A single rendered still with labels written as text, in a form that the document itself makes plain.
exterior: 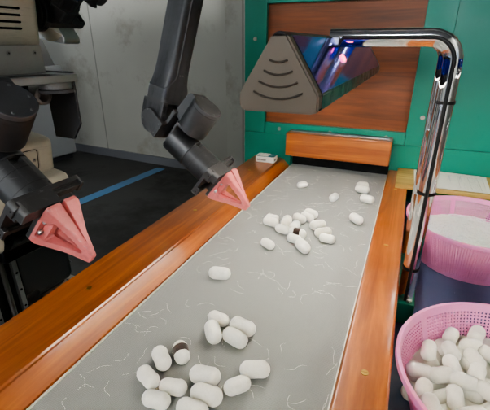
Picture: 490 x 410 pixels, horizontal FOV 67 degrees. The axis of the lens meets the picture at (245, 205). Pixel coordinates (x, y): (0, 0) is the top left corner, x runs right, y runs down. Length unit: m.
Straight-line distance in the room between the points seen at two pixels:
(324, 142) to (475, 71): 0.41
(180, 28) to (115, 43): 3.25
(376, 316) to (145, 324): 0.32
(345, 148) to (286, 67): 0.76
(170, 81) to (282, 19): 0.54
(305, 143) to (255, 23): 0.38
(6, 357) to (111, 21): 3.64
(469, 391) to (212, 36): 3.07
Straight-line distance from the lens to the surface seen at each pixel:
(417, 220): 0.62
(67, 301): 0.60
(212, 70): 3.32
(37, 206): 0.49
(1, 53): 0.98
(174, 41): 0.75
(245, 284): 0.63
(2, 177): 0.53
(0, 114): 0.48
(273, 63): 0.37
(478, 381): 0.55
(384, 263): 0.67
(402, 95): 1.15
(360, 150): 1.11
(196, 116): 0.69
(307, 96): 0.36
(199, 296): 0.60
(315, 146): 1.13
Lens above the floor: 1.10
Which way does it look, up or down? 23 degrees down
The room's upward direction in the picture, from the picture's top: straight up
